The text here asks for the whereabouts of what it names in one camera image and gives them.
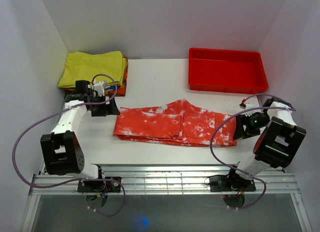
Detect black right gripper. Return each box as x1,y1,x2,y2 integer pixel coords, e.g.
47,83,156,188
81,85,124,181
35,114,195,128
232,112,271,140

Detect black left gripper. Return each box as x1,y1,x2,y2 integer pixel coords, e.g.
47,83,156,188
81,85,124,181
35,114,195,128
88,93,121,117

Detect red white tie-dye trousers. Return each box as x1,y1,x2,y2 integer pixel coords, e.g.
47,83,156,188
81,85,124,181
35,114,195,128
113,99,237,147

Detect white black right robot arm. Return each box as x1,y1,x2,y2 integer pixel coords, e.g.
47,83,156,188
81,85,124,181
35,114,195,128
225,97,307,191

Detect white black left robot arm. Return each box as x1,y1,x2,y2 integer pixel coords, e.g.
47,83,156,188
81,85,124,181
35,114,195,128
40,80,120,192

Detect folded orange patterned trousers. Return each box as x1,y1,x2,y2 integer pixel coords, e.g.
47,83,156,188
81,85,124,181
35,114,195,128
59,55,129,97

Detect folded yellow trousers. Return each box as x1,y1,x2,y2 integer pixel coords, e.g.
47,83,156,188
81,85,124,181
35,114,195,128
58,51,126,88

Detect red plastic tray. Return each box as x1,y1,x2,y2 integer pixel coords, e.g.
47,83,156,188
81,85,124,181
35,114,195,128
188,48,269,94

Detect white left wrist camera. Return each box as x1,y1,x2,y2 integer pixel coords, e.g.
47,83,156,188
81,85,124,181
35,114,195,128
93,81,108,97

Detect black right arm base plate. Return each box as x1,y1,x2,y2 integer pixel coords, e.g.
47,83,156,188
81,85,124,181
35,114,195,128
204,175,256,192

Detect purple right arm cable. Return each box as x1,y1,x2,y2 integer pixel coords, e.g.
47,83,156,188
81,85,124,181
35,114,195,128
203,94,297,209

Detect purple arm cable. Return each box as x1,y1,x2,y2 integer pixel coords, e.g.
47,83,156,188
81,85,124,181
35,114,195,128
11,73,127,217
203,94,297,209

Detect aluminium table edge rail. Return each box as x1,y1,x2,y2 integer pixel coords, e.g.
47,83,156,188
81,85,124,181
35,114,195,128
29,165,300,195

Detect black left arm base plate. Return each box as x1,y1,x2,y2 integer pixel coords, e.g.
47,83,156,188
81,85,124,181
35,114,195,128
77,176,122,193

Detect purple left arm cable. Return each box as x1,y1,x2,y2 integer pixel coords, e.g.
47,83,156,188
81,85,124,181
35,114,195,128
11,73,127,217

